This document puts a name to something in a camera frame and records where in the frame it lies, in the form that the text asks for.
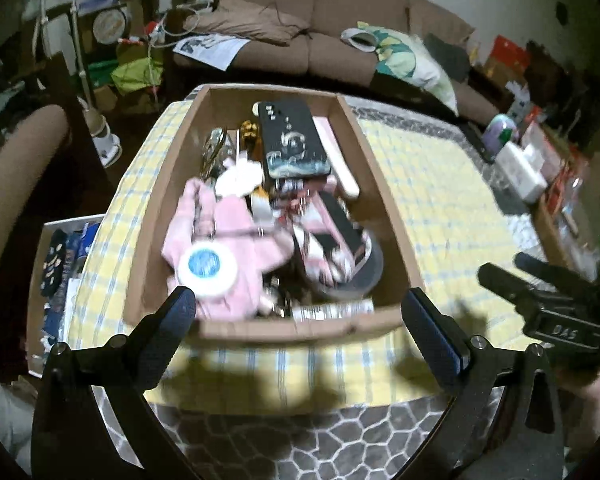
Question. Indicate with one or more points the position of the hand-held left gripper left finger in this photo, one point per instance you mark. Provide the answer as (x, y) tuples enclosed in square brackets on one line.
[(165, 330)]

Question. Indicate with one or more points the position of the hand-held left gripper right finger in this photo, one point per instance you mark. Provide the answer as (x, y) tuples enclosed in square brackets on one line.
[(430, 330)]

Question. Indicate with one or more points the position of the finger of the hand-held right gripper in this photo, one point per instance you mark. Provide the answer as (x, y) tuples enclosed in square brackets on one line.
[(502, 282), (545, 267)]

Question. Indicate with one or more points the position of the brown cardboard box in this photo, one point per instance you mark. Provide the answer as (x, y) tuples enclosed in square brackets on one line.
[(170, 210)]

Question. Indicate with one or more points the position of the black pink ribbon scrunchie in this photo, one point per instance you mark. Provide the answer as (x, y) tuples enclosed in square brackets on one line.
[(330, 240)]

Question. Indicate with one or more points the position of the beige nail buffer block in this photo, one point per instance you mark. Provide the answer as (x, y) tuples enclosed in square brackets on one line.
[(347, 180)]

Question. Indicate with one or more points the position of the black printed phone case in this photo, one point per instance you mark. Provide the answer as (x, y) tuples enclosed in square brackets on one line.
[(292, 140)]

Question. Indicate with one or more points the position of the person's right forearm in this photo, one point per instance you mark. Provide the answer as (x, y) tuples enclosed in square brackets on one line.
[(587, 430)]

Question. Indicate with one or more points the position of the person's right hand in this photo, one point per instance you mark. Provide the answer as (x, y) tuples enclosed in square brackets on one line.
[(585, 382)]

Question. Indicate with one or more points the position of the brown wicker basket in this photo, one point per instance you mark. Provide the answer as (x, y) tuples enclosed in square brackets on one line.
[(552, 230)]

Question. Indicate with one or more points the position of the white knit cloth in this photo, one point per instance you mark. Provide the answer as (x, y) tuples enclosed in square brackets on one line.
[(527, 232)]

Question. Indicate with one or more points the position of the dark grey cloth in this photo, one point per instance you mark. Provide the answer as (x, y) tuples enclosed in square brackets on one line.
[(515, 202)]

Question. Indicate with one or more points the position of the round white blue-label tin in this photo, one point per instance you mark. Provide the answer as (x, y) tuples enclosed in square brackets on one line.
[(209, 266)]

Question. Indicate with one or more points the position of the black tape roll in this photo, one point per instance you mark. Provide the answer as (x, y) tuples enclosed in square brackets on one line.
[(367, 275)]

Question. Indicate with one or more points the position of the white tissue box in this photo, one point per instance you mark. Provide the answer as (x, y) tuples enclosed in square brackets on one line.
[(522, 172)]

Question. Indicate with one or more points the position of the white tube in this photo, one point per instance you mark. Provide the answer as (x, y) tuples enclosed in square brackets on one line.
[(330, 310)]

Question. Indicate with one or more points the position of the pink cloth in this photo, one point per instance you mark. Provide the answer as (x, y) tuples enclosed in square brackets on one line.
[(235, 220)]

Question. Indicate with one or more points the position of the purple green bottle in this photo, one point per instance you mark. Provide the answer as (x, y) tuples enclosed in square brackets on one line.
[(500, 132)]

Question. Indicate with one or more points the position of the person's grey trouser leg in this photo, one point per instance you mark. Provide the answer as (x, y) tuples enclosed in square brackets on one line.
[(5, 425)]

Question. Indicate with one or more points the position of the white lamp pole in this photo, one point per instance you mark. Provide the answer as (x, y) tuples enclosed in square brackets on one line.
[(102, 135)]

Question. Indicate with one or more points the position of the brown armchair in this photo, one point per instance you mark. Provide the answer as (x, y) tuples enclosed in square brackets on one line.
[(15, 185)]

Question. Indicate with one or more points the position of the brown gold bottle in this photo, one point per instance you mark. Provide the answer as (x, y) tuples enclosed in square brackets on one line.
[(249, 137)]

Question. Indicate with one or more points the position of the red cardboard boxes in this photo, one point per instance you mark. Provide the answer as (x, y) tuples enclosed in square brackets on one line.
[(507, 52)]

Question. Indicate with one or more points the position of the black cushion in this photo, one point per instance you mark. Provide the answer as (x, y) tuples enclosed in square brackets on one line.
[(447, 55)]

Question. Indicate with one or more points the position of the white green printed pillow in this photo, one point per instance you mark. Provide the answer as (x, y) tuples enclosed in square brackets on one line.
[(415, 65)]

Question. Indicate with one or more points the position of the green plastic bag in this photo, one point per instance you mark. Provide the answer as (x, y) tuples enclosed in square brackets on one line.
[(137, 75)]

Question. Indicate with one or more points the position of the printed paper sheet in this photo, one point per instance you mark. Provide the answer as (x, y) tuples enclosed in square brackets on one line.
[(210, 51)]

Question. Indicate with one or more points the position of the round metal tin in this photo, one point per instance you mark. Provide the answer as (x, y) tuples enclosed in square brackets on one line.
[(109, 26)]

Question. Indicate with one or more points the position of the brown sofa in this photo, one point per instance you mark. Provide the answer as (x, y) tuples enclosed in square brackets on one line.
[(330, 20)]

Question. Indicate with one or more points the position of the brown blanket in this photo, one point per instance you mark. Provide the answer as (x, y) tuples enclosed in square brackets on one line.
[(245, 22)]

